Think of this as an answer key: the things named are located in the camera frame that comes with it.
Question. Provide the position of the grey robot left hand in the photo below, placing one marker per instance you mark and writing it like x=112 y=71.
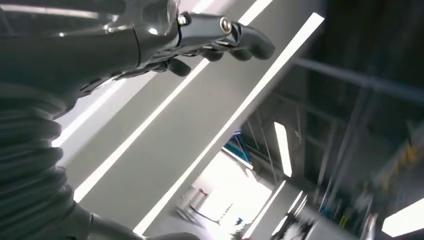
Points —
x=82 y=53

